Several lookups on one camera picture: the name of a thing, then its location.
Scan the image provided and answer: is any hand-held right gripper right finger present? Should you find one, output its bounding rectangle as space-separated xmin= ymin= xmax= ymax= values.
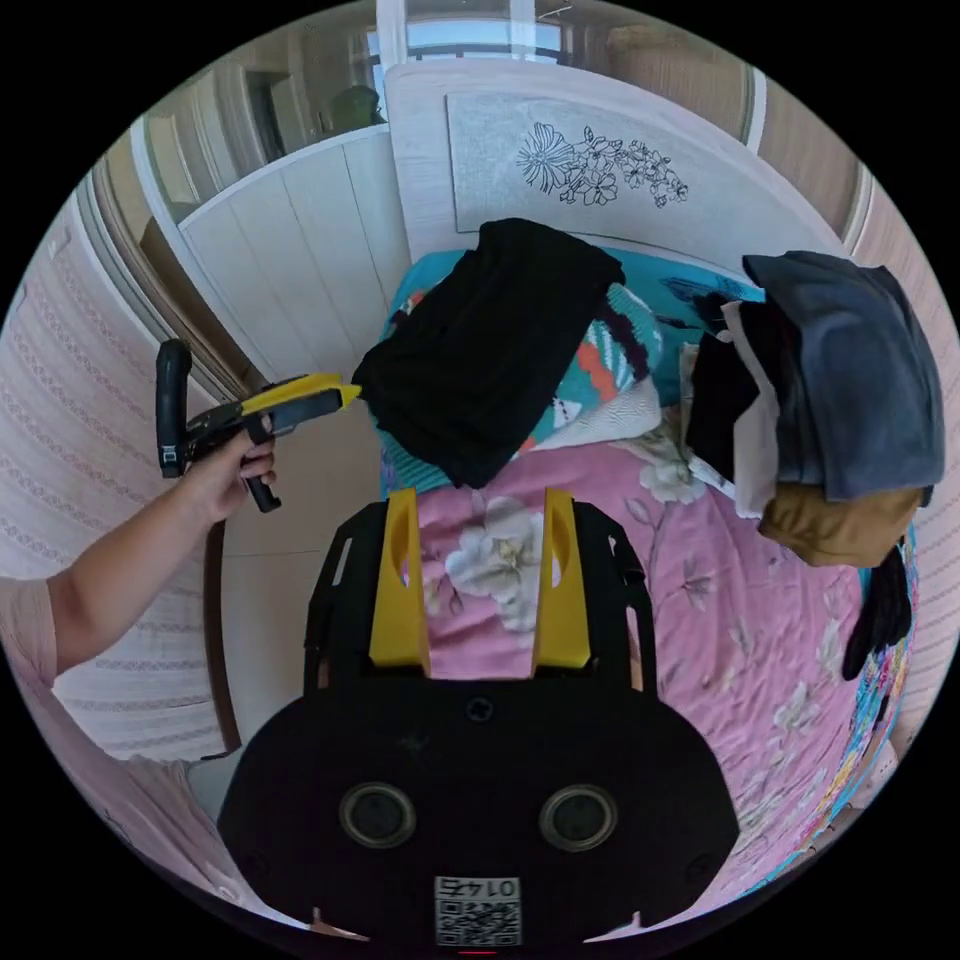
xmin=530 ymin=487 xmax=594 ymax=669

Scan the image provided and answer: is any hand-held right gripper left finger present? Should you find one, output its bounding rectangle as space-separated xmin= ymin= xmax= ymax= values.
xmin=368 ymin=485 xmax=433 ymax=670

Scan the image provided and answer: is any dark green short sleeve shirt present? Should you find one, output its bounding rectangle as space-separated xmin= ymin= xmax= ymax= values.
xmin=350 ymin=217 xmax=628 ymax=490

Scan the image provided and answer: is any person's left forearm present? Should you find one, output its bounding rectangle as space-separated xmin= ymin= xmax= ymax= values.
xmin=46 ymin=468 xmax=223 ymax=676

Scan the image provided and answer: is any person's left hand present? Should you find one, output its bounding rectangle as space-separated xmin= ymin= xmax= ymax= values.
xmin=182 ymin=431 xmax=277 ymax=524

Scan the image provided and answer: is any bed with pink floral quilt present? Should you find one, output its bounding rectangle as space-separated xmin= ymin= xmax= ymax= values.
xmin=378 ymin=59 xmax=924 ymax=901

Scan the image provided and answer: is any white cupboard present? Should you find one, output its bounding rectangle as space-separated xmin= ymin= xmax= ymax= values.
xmin=131 ymin=123 xmax=412 ymax=406

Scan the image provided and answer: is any teal patterned pillow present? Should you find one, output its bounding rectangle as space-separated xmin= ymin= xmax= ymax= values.
xmin=378 ymin=251 xmax=665 ymax=500

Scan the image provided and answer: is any person's body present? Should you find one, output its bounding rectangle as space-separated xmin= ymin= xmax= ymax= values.
xmin=0 ymin=577 xmax=316 ymax=931

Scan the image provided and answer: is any pile of clothes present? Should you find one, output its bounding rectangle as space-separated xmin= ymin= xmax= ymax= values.
xmin=678 ymin=251 xmax=948 ymax=684

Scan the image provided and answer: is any window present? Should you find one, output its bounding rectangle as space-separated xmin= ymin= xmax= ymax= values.
xmin=374 ymin=0 xmax=575 ymax=70

